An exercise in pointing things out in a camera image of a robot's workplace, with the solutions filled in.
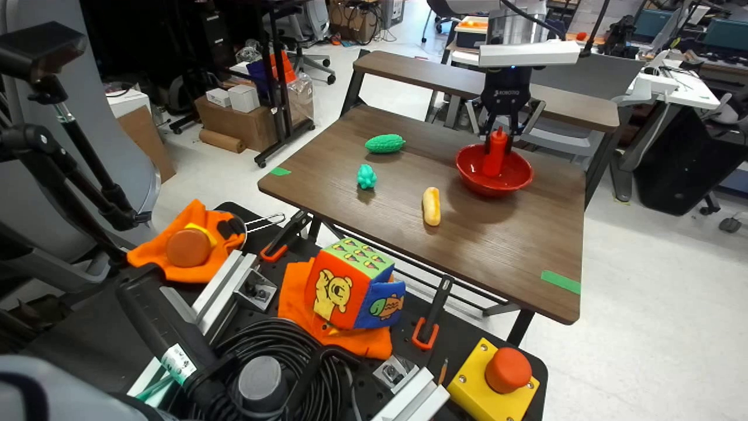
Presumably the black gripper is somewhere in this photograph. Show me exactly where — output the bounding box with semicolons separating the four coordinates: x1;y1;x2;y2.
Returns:
476;63;548;152

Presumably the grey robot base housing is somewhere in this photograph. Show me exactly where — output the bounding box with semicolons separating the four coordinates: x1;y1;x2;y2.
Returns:
0;352;152;421

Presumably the red bowl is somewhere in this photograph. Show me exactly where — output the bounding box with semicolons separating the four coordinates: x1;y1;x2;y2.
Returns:
452;139;537;198

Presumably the long wooden bench table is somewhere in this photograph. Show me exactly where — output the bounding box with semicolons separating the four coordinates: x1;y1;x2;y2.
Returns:
339;49;626;136

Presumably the white orange box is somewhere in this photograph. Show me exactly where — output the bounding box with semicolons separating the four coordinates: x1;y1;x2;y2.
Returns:
454;12;497;40

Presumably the yellow toy corn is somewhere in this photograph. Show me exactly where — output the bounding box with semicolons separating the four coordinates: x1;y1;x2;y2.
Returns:
418;185;444;228

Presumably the green oval toy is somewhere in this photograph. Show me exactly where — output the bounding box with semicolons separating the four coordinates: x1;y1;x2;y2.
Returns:
362;131;410;156

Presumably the small green toy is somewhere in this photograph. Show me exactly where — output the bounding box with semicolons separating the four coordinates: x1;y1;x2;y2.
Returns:
356;162;381;193

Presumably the long green tape strip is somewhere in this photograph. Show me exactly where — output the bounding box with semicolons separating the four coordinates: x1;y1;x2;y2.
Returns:
537;266;585;296

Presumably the white desk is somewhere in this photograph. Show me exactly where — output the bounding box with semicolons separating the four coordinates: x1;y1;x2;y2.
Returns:
612;65;726;203

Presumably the black perforated base board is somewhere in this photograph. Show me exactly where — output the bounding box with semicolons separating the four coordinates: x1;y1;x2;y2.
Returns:
0;198;549;421

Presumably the orange black clamp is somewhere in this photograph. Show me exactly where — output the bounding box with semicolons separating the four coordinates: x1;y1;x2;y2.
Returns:
410;275;457;352
257;206;314;266

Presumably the colourful plush bear cube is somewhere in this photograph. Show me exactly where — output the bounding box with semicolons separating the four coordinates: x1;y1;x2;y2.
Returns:
301;235;410;335

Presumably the black floor stand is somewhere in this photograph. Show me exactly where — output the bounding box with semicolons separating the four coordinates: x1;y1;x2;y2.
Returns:
252;0;318;168

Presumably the blue red bag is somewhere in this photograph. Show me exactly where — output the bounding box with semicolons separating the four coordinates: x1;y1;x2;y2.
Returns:
246;49;301;103

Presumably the large cardboard box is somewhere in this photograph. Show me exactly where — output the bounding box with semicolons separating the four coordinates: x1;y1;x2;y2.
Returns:
193;72;318;154

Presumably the yellow emergency stop box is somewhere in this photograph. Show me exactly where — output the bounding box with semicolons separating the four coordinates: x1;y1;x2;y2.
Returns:
447;336;543;421

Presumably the small white box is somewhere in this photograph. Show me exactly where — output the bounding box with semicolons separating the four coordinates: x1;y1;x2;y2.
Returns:
204;83;234;113
225;80;265;117

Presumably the orange cloth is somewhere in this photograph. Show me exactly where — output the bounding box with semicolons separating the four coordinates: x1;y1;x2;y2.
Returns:
124;197;248;286
277;256;397;363

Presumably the silver aluminium extrusion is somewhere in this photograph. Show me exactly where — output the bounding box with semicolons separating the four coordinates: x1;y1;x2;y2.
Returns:
372;364;454;421
189;248;259;316

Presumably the orange round toy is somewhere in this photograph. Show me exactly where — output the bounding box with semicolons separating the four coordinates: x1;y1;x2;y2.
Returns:
163;223;216;268

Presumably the grey round cap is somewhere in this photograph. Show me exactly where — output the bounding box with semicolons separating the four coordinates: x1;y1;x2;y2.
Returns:
234;352;286;403

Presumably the plain brown cardboard box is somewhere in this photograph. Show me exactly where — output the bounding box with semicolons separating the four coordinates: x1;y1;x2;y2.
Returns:
114;103;181;185

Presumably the silver corner bracket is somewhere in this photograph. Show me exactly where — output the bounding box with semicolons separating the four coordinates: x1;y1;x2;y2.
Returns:
234;268;280;314
369;352;421;396

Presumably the black cable coil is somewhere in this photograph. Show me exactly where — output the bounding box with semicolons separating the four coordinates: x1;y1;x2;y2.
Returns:
163;314;379;421

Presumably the black metal post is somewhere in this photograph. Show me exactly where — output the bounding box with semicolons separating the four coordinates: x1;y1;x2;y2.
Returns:
114;263;222;377

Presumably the white bracket with green print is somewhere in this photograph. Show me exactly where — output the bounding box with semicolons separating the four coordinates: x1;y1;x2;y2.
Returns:
126;342;201;403

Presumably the black camera stand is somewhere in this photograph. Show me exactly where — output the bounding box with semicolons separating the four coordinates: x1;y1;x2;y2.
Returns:
0;76;162;314

